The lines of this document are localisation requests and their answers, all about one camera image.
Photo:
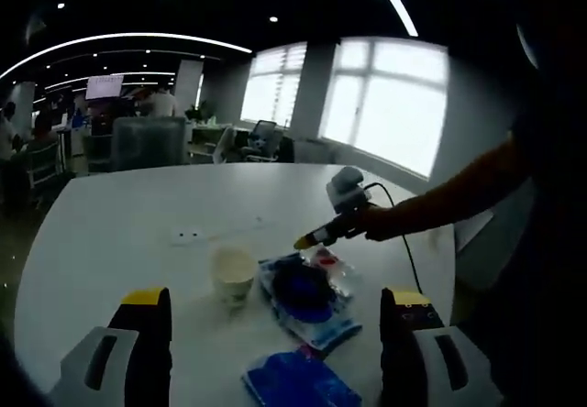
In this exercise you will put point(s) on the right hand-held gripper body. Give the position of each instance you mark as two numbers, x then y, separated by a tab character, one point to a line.
348	191

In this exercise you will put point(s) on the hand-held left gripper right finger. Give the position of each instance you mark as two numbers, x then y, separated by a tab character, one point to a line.
403	347

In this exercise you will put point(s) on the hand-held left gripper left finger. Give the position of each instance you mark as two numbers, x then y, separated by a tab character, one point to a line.
142	333

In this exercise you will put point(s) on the clear water bottle item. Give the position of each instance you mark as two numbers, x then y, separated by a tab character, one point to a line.
341	281

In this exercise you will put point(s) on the wet wipes pack item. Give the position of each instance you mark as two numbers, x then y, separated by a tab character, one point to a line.
330	329

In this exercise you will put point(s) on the white paper cup item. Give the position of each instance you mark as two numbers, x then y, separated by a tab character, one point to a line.
231	283

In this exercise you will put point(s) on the blue tissue pack item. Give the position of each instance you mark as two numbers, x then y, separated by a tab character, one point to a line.
298	379

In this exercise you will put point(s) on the person's right hand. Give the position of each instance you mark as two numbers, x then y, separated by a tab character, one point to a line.
383	221

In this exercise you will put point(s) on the grey low cabinet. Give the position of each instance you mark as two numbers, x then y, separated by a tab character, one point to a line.
316	151

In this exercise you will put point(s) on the large bright window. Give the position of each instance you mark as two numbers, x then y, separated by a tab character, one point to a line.
390	109

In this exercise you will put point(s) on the black office chair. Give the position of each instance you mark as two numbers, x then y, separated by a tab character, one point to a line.
266	139

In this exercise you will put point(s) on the white table socket panel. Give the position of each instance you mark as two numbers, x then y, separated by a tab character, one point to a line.
183	235

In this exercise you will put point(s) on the white table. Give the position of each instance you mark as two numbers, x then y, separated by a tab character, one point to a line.
137	205

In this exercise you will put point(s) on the window with blinds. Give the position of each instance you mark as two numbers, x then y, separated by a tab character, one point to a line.
273	86

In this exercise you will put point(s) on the white office chair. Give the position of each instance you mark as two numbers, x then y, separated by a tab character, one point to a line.
224	143

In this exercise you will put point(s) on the green potted plant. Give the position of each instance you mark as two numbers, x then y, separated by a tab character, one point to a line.
199	111

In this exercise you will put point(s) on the grey mesh office chair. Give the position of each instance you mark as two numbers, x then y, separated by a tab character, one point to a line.
147	143

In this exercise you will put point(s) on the white slatted chair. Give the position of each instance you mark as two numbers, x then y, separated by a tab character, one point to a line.
46	166

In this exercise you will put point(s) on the long curved ceiling light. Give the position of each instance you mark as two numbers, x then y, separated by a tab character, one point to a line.
137	36

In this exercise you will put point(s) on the wall screen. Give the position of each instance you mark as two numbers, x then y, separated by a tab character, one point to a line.
104	87

